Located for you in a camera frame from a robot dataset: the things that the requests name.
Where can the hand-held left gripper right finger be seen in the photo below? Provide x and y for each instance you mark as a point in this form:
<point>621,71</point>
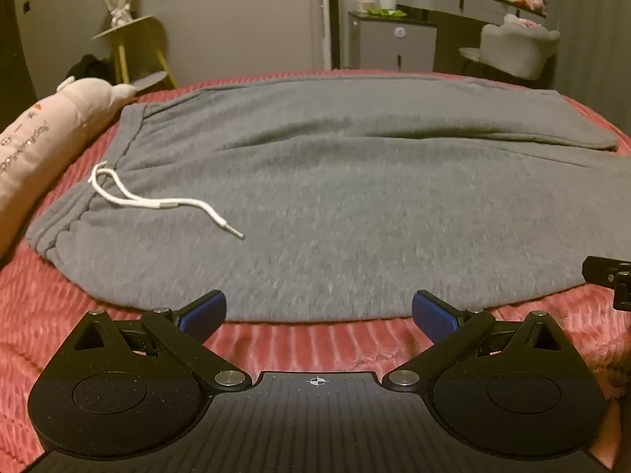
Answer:
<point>434,311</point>

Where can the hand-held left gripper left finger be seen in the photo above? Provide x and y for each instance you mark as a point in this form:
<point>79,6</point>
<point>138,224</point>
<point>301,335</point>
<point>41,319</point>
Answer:
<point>208,308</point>

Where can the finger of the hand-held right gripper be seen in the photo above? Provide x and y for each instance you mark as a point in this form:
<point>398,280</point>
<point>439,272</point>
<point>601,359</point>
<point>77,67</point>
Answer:
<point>604,271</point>

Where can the red ribbed blanket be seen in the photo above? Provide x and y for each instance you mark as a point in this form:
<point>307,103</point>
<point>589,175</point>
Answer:
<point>64,315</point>

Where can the pink plush pillow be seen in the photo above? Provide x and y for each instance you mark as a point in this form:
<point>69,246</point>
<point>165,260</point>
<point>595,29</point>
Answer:
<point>39,143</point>

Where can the grey upholstered chair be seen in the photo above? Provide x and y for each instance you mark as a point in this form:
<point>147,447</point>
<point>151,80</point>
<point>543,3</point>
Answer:
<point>517,49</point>

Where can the grey bedside cabinet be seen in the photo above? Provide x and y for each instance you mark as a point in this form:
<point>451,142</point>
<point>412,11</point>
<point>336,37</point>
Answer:
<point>394,49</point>

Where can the black cloth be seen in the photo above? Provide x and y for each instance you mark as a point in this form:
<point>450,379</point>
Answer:
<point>91,66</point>

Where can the yellow side table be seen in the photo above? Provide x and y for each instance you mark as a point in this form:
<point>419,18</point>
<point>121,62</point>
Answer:
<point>129,24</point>

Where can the green leafy item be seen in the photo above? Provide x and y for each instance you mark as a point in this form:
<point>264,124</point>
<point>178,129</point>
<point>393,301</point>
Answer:
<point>387,12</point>

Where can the white cup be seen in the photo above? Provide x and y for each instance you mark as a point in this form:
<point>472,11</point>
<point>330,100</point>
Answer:
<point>366,6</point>

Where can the white vertical pipe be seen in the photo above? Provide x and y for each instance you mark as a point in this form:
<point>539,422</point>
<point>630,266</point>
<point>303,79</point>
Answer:
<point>324,15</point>

